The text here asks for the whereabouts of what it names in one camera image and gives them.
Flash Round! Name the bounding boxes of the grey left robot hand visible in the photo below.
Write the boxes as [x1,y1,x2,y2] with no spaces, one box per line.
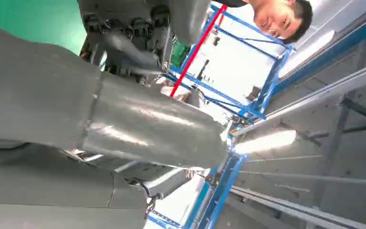
[77,0,212,83]

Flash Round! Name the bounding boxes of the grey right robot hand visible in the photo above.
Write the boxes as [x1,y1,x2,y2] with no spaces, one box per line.
[0,19,228,229]

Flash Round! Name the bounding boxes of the green plastic crate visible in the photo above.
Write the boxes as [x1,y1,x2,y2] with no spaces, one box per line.
[170,40,192,69]

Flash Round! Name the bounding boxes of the red pole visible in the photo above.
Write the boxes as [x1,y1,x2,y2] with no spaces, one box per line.
[169,4,228,99]

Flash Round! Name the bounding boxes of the green table mat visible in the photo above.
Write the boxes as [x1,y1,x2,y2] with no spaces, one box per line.
[0,0,87,55]

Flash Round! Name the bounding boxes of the blue steel rack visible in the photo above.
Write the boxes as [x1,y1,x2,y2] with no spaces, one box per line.
[146,3,366,229]

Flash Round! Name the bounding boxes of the long ceiling light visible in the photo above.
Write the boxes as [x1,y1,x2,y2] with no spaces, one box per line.
[233,129,297,156]

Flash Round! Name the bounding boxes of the person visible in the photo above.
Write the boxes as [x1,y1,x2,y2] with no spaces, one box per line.
[216,0,314,44]

